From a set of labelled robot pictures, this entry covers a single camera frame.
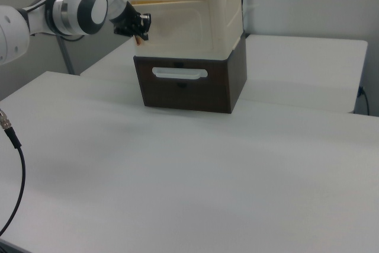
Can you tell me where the cream cabinet door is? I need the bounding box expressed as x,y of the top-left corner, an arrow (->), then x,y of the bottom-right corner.
134,0 -> 215,56

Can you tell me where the white drawer handle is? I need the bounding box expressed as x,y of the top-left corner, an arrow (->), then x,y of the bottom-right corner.
151,66 -> 208,81

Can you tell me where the black cable with metal connector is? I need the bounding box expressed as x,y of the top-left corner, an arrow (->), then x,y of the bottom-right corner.
0,108 -> 27,236

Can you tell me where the black power cable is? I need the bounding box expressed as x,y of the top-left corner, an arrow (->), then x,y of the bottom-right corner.
357,86 -> 371,116

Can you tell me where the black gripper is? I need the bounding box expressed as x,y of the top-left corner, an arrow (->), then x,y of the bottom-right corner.
113,2 -> 153,42

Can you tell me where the black corner object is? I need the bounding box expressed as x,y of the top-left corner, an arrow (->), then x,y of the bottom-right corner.
0,239 -> 22,253

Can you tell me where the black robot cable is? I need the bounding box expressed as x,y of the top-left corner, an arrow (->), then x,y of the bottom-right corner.
58,34 -> 86,43

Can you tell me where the cream plastic cabinet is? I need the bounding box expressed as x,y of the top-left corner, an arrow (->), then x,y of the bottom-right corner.
123,0 -> 245,60

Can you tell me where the grey metal wall post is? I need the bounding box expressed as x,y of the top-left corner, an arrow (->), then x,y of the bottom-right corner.
33,0 -> 75,75

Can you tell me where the dark brown drawer box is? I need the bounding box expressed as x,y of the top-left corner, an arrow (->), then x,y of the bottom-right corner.
133,34 -> 248,115

